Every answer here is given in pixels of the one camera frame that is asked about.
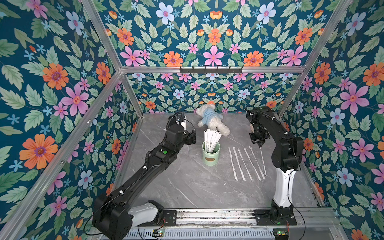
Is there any black wall hook rail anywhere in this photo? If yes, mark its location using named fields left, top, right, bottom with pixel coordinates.
left=179, top=66, right=243, bottom=75

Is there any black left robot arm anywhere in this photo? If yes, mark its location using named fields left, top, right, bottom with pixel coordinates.
left=92, top=124, right=196, bottom=240

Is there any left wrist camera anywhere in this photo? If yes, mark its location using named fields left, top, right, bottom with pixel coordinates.
left=176, top=114, right=187, bottom=130

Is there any white teddy bear blue shirt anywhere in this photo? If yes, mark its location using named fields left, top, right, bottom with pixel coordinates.
left=196, top=104, right=230, bottom=136

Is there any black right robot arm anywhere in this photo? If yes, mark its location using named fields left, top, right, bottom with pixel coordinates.
left=246, top=107, right=304, bottom=222

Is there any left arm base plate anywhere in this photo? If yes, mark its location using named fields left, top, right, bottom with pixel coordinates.
left=140, top=210, right=178, bottom=227

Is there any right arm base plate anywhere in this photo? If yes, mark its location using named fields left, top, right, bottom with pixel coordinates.
left=253, top=208, right=297, bottom=226

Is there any green metal straw cup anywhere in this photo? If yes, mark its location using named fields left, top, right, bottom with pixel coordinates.
left=202, top=143, right=221, bottom=167

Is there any bundle of wrapped straws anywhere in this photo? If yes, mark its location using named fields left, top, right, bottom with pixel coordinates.
left=203, top=130, right=222, bottom=153

